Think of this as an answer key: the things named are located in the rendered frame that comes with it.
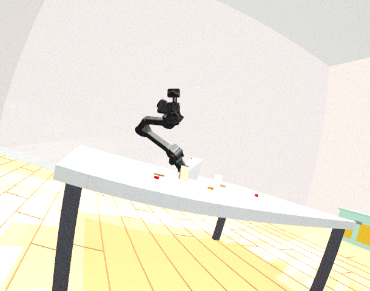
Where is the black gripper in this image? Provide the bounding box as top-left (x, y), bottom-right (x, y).
top-left (166, 89), bottom-right (180, 125)

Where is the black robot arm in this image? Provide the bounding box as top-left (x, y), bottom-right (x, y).
top-left (135, 99), bottom-right (189, 172)

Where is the tan wooden triangular block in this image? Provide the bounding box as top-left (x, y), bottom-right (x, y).
top-left (178, 166), bottom-right (189, 181)

